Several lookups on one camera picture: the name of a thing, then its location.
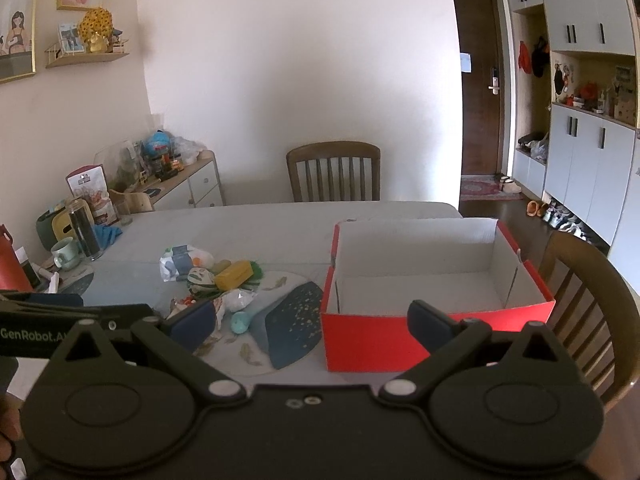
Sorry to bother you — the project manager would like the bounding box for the tall glass jar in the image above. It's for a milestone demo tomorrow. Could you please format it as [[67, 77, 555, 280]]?
[[65, 198, 106, 262]]

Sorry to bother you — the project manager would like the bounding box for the photo card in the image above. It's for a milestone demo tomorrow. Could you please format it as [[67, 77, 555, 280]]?
[[59, 22, 85, 53]]

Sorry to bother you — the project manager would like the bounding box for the crumpled clear plastic bag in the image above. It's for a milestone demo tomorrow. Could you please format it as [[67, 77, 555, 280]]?
[[172, 136, 207, 166]]

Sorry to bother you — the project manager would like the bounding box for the brown entry door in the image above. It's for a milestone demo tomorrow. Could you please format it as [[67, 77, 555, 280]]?
[[451, 0, 516, 176]]

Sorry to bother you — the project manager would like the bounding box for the red white printed carton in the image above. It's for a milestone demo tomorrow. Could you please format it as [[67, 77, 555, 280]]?
[[66, 164, 121, 226]]

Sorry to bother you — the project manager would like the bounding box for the person's left hand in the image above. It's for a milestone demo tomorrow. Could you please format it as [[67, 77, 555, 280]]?
[[0, 396, 23, 461]]

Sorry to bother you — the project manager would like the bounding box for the red bag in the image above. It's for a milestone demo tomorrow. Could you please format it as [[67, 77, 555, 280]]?
[[0, 224, 33, 291]]

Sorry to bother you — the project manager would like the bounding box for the row of shoes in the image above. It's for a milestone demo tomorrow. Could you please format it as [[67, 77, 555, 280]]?
[[542, 202, 596, 243]]

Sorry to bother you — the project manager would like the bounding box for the yellow flower ornament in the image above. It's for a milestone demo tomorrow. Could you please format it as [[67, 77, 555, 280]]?
[[80, 7, 115, 54]]

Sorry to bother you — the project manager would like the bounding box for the red cardboard box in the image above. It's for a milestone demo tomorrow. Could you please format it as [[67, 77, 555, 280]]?
[[320, 217, 557, 373]]

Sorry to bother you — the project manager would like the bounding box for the wooden wall shelf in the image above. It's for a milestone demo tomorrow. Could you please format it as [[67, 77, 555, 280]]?
[[44, 37, 130, 69]]

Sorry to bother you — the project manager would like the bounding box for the blue toy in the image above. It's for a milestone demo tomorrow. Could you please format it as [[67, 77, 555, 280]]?
[[141, 130, 173, 158]]

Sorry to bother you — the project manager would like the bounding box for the wooden dining chair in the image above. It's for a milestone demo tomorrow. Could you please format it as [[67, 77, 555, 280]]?
[[286, 141, 382, 203], [537, 230, 640, 406]]

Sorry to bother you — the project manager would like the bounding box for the yellow green container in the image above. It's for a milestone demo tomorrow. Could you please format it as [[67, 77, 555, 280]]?
[[36, 207, 81, 253]]

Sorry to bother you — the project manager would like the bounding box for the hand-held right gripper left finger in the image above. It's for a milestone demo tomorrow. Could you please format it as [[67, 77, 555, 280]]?
[[50, 300, 248, 406]]

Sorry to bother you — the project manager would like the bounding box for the white sideboard cabinet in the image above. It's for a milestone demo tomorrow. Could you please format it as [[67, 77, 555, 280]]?
[[145, 150, 225, 211]]

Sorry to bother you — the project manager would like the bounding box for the pale green mug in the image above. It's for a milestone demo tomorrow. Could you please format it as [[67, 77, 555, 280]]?
[[51, 237, 83, 271]]

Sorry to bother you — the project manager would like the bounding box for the yellow box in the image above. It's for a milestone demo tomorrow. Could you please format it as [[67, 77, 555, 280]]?
[[214, 260, 255, 291]]

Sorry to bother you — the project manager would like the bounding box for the red patterned doormat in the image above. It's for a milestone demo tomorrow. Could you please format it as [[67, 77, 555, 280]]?
[[459, 175, 526, 202]]

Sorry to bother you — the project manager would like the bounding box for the black hanging bag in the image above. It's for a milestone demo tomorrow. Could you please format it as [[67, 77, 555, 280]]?
[[531, 35, 551, 78]]

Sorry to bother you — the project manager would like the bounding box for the white wrapper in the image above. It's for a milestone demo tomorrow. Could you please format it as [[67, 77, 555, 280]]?
[[222, 287, 258, 313]]

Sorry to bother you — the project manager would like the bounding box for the painted mask ornament green tassel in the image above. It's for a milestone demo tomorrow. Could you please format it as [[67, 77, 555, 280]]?
[[186, 259, 268, 297]]

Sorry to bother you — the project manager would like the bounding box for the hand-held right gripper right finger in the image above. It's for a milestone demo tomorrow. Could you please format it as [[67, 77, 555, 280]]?
[[380, 300, 573, 406]]

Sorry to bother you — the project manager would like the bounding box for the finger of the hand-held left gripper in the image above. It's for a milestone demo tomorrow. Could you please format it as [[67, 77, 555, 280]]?
[[0, 291, 84, 311], [95, 304, 163, 333]]

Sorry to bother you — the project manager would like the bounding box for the white hallway cabinet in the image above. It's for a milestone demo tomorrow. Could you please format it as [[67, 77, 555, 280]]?
[[502, 0, 640, 256]]

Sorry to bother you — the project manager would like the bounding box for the printed clear plastic bag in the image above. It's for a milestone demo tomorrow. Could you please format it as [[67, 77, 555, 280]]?
[[159, 244, 216, 283]]

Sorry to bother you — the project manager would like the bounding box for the blue cloth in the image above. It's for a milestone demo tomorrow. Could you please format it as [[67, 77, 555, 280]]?
[[92, 224, 123, 247]]

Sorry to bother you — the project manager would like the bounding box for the large framed poster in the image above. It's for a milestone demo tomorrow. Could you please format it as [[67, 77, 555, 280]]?
[[0, 0, 40, 85]]

